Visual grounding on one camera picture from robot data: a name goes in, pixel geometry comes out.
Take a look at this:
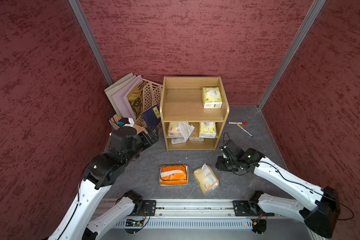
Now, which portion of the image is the dark blue book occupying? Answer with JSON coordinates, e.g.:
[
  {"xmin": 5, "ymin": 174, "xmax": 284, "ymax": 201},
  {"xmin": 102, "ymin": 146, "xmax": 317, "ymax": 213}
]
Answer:
[{"xmin": 141, "ymin": 105, "xmax": 161, "ymax": 128}]

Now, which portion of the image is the yellow white pen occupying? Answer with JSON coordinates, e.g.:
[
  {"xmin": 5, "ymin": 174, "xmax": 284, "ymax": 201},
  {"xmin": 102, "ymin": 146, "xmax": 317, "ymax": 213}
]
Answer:
[{"xmin": 237, "ymin": 124, "xmax": 253, "ymax": 138}]

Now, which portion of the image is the cream tissue pack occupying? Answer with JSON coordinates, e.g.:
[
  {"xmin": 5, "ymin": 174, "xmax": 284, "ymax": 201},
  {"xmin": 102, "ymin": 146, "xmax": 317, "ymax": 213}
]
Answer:
[{"xmin": 194, "ymin": 164, "xmax": 219, "ymax": 195}]

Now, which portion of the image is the corner metal profile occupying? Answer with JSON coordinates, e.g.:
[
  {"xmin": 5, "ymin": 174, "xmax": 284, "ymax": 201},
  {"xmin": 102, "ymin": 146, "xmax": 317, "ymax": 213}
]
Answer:
[
  {"xmin": 69, "ymin": 0, "xmax": 113, "ymax": 86},
  {"xmin": 257, "ymin": 0, "xmax": 326, "ymax": 111}
]

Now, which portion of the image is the red white marker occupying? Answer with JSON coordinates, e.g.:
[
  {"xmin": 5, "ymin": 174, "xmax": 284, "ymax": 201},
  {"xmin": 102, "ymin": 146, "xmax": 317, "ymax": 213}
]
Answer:
[{"xmin": 228, "ymin": 122, "xmax": 248, "ymax": 125}]

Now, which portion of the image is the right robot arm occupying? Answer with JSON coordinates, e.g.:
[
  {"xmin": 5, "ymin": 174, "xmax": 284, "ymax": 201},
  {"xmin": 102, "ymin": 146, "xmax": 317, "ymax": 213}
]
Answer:
[{"xmin": 216, "ymin": 140, "xmax": 342, "ymax": 239}]

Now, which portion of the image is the flat white tissue pack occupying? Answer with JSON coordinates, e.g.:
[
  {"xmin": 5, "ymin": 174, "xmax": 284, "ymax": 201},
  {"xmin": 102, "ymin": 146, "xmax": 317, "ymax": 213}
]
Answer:
[{"xmin": 171, "ymin": 138, "xmax": 187, "ymax": 145}]

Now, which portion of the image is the beige plastic file organizer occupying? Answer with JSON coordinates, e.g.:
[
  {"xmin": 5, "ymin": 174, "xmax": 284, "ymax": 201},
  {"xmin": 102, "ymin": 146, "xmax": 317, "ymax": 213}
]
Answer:
[{"xmin": 110, "ymin": 78, "xmax": 163, "ymax": 133}]

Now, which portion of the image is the wooden two-tier shelf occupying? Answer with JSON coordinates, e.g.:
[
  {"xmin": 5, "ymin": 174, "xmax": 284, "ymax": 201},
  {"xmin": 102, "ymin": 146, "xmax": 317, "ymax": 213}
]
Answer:
[{"xmin": 160, "ymin": 77, "xmax": 230, "ymax": 151}]

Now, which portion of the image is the green yellow tissue pack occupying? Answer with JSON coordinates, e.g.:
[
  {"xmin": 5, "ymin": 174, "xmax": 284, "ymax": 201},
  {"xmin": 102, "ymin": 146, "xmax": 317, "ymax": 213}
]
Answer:
[{"xmin": 202, "ymin": 87, "xmax": 223, "ymax": 109}]

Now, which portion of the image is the left corner metal profile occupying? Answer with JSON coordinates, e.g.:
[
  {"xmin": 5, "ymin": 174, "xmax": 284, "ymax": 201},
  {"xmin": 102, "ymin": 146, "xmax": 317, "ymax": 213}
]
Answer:
[{"xmin": 69, "ymin": 0, "xmax": 113, "ymax": 86}]

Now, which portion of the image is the right corner metal profile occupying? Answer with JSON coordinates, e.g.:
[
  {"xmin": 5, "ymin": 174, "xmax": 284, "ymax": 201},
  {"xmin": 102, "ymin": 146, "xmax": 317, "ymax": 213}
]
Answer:
[{"xmin": 257, "ymin": 0, "xmax": 326, "ymax": 111}]

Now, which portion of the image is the butterfly print folder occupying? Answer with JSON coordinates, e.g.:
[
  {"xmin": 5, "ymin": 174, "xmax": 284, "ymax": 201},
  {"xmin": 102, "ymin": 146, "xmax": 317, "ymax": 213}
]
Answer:
[{"xmin": 126, "ymin": 81, "xmax": 146, "ymax": 120}]

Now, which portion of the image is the lower right yellow tissue pack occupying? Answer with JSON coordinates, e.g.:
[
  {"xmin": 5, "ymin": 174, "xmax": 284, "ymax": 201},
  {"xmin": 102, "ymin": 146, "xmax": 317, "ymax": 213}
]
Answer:
[{"xmin": 199, "ymin": 122, "xmax": 217, "ymax": 139}]

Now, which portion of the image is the orange tissue pack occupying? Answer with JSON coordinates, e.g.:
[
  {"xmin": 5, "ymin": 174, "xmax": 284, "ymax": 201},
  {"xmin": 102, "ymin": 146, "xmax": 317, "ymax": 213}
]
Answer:
[{"xmin": 159, "ymin": 165, "xmax": 189, "ymax": 186}]

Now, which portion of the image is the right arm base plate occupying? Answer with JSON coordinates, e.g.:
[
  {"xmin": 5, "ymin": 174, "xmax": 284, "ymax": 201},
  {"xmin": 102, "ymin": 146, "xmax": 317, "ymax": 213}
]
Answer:
[{"xmin": 233, "ymin": 201, "xmax": 275, "ymax": 218}]

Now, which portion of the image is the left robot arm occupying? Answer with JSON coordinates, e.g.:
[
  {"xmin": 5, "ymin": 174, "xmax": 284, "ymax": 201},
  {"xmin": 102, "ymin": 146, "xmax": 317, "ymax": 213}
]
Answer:
[{"xmin": 49, "ymin": 126, "xmax": 159, "ymax": 240}]

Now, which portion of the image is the lilac folder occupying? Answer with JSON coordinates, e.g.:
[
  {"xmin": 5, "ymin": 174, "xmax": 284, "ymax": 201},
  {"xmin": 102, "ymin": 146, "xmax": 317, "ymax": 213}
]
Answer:
[{"xmin": 112, "ymin": 75, "xmax": 143, "ymax": 120}]

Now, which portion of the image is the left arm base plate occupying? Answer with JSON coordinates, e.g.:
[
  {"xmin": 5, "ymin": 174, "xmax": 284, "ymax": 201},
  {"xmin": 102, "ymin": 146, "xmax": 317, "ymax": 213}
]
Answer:
[{"xmin": 130, "ymin": 200, "xmax": 157, "ymax": 217}]

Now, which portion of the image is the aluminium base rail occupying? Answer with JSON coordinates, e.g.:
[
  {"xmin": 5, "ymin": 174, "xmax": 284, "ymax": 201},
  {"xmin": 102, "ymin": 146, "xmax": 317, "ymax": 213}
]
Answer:
[{"xmin": 62, "ymin": 197, "xmax": 328, "ymax": 240}]

